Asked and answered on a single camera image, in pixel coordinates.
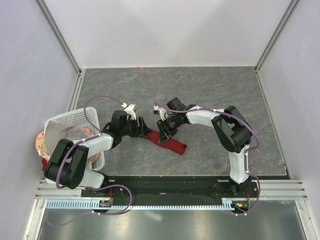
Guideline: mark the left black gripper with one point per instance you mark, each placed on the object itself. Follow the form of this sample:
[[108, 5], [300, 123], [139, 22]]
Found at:
[[144, 129]]

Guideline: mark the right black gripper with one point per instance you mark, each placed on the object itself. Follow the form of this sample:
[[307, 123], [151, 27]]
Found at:
[[164, 134]]

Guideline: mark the red cloth napkin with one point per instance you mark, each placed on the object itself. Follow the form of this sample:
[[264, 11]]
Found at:
[[171, 144]]

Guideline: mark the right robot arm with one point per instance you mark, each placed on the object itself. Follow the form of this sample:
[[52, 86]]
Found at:
[[231, 129]]

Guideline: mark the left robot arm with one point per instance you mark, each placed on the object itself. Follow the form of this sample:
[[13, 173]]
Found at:
[[69, 165]]

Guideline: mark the white plastic basket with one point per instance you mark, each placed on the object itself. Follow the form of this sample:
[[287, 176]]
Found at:
[[85, 119]]

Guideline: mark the patterned plate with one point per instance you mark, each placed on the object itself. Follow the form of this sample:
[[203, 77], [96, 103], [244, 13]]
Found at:
[[42, 149]]

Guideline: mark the red cloth in basket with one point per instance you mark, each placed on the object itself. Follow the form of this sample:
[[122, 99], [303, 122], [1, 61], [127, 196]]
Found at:
[[44, 164]]

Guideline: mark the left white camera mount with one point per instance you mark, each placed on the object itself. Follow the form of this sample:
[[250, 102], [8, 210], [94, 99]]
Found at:
[[130, 109]]

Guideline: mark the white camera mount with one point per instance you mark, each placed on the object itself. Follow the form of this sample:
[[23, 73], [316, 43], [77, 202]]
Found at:
[[130, 109], [157, 110]]

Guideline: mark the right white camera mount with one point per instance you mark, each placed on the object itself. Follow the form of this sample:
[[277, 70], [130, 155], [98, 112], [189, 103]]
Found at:
[[157, 110]]

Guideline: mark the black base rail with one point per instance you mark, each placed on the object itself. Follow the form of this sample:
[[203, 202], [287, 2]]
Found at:
[[213, 186]]

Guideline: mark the white slotted cable duct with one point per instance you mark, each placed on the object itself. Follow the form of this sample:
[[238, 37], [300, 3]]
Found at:
[[90, 204]]

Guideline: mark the left aluminium frame post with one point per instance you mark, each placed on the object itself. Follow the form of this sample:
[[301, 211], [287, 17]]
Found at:
[[58, 35]]

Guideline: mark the aluminium frame post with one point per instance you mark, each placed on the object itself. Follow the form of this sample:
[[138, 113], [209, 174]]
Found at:
[[58, 35], [276, 33]]

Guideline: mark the right aluminium frame post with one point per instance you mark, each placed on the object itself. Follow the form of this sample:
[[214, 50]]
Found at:
[[276, 33]]

